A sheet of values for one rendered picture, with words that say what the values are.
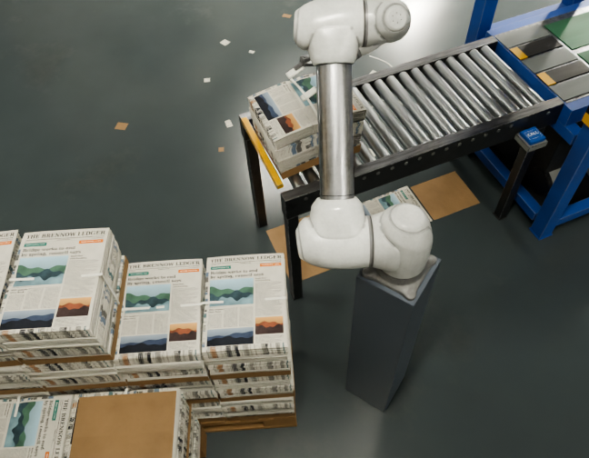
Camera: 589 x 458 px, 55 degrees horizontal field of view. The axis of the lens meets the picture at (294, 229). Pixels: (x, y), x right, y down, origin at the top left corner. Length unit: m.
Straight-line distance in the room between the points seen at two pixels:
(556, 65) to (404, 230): 1.63
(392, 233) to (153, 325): 0.87
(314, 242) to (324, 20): 0.60
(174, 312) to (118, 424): 0.43
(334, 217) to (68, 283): 0.85
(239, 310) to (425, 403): 1.12
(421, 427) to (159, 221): 1.77
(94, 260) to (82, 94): 2.48
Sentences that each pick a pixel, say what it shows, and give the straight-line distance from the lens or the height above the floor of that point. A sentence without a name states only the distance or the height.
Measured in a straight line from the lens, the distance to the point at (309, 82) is 2.35.
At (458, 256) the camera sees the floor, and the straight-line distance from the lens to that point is 3.11.
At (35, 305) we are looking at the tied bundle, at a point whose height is 1.06.
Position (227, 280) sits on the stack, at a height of 0.83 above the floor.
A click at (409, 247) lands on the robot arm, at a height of 1.22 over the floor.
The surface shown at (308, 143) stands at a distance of 2.22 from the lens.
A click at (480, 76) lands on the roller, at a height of 0.79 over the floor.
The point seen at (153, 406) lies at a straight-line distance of 2.12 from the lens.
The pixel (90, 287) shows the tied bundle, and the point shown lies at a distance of 1.84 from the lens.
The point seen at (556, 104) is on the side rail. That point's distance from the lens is 2.80.
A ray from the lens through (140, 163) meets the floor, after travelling 3.62.
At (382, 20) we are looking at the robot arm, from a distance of 1.59.
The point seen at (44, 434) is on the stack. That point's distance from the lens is 2.22.
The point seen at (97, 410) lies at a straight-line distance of 2.17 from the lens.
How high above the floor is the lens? 2.53
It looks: 54 degrees down
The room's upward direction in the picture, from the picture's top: 4 degrees counter-clockwise
